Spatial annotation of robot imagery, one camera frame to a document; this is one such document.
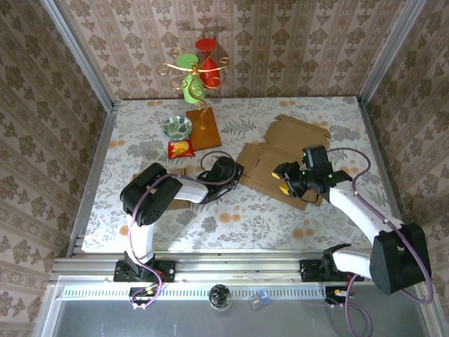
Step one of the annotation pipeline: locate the red wine glass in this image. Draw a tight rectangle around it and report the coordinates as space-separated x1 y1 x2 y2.
194 37 221 89

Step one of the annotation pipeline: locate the aluminium side rail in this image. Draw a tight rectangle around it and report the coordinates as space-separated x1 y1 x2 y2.
356 96 415 256
65 100 119 259

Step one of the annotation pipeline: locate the gold wire rack wooden base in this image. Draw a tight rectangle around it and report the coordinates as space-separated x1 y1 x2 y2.
156 45 232 152

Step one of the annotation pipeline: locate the black power connector box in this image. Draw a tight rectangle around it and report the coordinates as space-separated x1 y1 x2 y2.
128 286 166 306
324 286 354 305

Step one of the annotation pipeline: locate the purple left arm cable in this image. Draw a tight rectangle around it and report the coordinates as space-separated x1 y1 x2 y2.
126 150 234 312

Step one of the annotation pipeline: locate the leaf pattern bowl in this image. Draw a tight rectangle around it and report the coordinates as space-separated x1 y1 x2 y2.
162 115 194 139

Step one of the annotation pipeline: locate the white slotted cable duct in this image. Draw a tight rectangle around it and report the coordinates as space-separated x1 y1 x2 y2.
61 284 329 300

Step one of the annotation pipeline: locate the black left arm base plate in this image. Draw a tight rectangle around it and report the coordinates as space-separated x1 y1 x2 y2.
114 260 176 284

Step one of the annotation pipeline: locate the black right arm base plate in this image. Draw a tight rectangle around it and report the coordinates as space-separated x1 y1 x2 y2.
300 258 365 282

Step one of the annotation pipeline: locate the aluminium front rail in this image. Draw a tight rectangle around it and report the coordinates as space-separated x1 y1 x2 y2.
48 249 434 284

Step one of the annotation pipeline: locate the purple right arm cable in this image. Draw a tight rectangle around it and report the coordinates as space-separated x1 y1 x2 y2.
326 147 435 333

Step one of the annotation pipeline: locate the aluminium corner post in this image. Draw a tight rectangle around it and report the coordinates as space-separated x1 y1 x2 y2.
356 0 428 105
40 0 117 112

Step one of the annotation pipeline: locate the green wine glass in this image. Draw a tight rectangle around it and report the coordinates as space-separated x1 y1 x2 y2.
175 52 208 105

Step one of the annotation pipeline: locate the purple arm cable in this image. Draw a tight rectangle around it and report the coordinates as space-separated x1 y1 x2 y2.
126 150 234 312
326 147 435 333

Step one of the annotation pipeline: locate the red snack packet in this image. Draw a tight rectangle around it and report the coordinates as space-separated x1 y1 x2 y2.
167 139 196 160

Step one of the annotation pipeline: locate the round metal tin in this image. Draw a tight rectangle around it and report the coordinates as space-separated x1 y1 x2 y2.
208 284 232 312

